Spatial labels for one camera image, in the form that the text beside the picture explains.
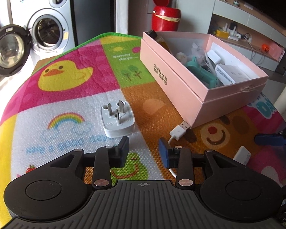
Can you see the white ethernet adapter with cable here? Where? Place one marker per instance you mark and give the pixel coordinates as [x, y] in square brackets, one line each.
[241, 156]

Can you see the washing machine round door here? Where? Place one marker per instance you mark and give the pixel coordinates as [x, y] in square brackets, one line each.
[15, 47]

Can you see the red pedestal trash bin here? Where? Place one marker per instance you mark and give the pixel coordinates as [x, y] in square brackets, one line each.
[165, 18]

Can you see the orange small toy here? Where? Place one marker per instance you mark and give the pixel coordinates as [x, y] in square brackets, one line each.
[265, 48]

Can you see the teal plastic hook tool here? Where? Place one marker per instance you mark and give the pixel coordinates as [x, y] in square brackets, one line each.
[203, 75]

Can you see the pink cardboard box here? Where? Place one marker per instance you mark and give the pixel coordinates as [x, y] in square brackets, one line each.
[192, 99]

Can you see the white flat box in pink box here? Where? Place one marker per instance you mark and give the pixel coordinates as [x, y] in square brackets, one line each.
[229, 75]

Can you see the yellow toy on shelf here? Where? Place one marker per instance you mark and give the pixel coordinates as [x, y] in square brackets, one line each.
[222, 34]

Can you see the yellow oil bottle black cap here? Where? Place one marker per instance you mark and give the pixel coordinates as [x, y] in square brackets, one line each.
[158, 39]

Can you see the grey square power adapter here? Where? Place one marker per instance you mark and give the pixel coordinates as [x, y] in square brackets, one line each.
[214, 57]

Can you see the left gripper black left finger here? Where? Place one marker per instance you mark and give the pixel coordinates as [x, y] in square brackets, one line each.
[107, 158]

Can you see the clear plastic bag with items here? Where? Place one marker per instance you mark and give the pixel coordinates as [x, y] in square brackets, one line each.
[199, 56]

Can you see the grey tv wall cabinet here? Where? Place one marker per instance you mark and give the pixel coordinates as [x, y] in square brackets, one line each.
[252, 29]

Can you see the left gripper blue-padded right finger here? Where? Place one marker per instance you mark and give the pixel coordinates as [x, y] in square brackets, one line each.
[179, 159]

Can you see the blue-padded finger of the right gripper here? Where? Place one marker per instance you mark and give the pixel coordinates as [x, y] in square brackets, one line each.
[270, 139]

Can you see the colourful cartoon play mat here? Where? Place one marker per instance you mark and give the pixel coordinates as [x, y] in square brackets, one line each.
[58, 108]

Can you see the silver washing machine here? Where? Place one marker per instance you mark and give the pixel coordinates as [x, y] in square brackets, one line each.
[50, 25]

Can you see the white round-cornered plug adapter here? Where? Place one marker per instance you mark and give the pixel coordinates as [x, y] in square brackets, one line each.
[117, 119]

